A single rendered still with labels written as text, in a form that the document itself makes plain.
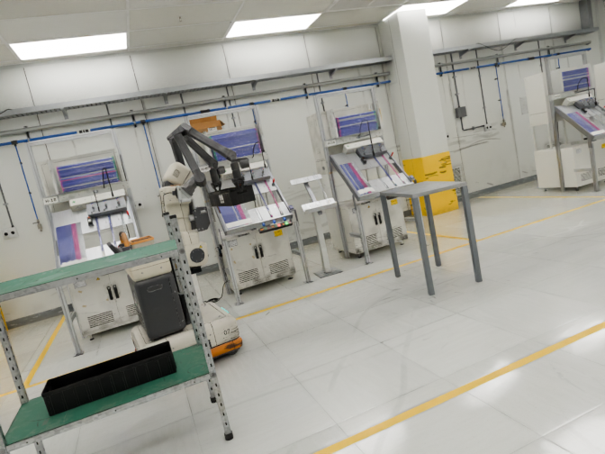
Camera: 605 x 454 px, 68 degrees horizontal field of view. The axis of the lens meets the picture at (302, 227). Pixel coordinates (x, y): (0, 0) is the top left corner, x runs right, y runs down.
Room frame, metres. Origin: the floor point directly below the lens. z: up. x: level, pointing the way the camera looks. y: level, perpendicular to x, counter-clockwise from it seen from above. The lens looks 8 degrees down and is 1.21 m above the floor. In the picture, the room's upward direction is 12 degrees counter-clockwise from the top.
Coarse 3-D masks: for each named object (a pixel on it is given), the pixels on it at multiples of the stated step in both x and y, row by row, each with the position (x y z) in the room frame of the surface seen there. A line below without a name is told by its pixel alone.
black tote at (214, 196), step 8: (216, 192) 3.38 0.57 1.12; (224, 192) 3.19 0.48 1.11; (232, 192) 3.10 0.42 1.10; (240, 192) 3.12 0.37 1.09; (248, 192) 3.14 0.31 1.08; (216, 200) 3.43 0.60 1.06; (224, 200) 3.24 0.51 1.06; (232, 200) 3.09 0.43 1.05; (240, 200) 3.11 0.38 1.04; (248, 200) 3.14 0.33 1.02
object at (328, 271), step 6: (312, 216) 4.70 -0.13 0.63; (318, 216) 4.66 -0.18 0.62; (318, 222) 4.66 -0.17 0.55; (318, 228) 4.65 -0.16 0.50; (318, 234) 4.65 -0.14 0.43; (318, 240) 4.68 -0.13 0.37; (324, 240) 4.66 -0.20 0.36; (324, 246) 4.66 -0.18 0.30; (324, 252) 4.66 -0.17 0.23; (324, 258) 4.65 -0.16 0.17; (324, 264) 4.65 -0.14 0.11; (324, 270) 4.69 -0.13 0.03; (330, 270) 4.66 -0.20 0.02; (336, 270) 4.67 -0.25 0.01; (318, 276) 4.61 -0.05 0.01; (324, 276) 4.55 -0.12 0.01
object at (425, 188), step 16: (384, 192) 3.90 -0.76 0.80; (400, 192) 3.65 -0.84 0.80; (416, 192) 3.41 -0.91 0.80; (432, 192) 3.36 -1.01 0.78; (464, 192) 3.40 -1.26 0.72; (384, 208) 3.99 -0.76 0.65; (416, 208) 3.34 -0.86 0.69; (464, 208) 3.43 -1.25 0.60; (416, 224) 3.36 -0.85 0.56; (432, 224) 4.06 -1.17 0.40; (432, 240) 4.06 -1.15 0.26; (480, 272) 3.41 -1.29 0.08; (432, 288) 3.34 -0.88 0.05
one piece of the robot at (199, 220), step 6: (192, 204) 3.19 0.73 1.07; (198, 210) 3.14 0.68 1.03; (204, 210) 3.16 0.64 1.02; (192, 216) 3.13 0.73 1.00; (198, 216) 3.14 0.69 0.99; (204, 216) 3.16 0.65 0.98; (192, 222) 3.37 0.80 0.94; (198, 222) 3.13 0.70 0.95; (204, 222) 3.15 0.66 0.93; (210, 222) 3.17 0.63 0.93; (192, 228) 3.36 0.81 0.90; (198, 228) 3.13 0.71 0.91; (204, 228) 3.15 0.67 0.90
